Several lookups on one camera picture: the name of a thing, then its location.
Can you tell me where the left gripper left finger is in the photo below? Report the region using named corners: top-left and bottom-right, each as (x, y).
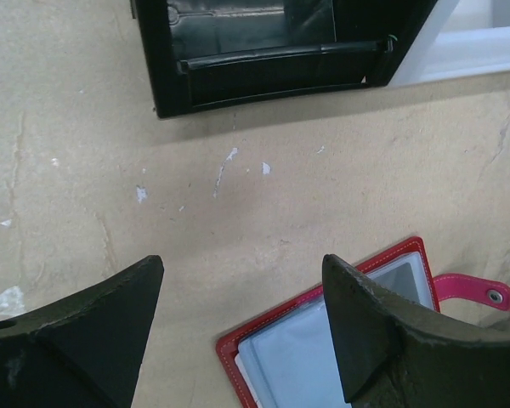
top-left (0, 255), bottom-right (164, 407)

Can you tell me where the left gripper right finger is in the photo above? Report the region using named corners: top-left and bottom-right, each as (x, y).
top-left (322, 254), bottom-right (510, 407)

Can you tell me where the red card holder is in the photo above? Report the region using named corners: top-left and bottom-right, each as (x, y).
top-left (216, 236), bottom-right (510, 407)

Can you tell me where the black white three-bin organizer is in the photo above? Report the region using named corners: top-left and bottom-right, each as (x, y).
top-left (131, 0), bottom-right (510, 119)

